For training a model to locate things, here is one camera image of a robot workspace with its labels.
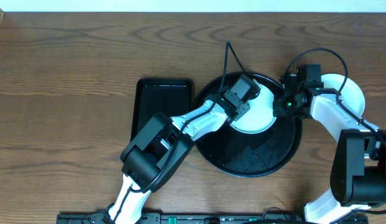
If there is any light green plate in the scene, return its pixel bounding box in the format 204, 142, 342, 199
230, 80, 276, 134
321, 73, 365, 116

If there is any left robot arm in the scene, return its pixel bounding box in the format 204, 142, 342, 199
104, 93, 252, 223

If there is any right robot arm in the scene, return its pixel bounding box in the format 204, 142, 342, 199
273, 72, 386, 223

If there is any round black tray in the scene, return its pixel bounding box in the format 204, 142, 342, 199
195, 73, 303, 177

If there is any rectangular black tray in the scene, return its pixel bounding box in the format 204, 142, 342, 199
130, 78, 193, 139

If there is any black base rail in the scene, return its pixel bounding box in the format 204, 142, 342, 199
55, 212, 369, 224

